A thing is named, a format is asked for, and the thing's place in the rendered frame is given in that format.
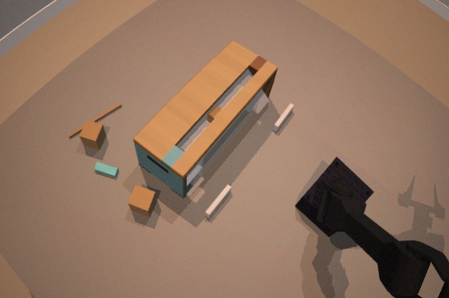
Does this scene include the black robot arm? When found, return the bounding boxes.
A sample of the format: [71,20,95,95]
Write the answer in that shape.
[316,177,449,298]

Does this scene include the light teal rectangular block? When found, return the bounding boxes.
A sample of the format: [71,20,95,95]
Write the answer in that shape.
[95,162,118,178]

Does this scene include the thin orange-brown bar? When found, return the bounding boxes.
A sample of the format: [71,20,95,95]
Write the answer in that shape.
[68,103,122,138]

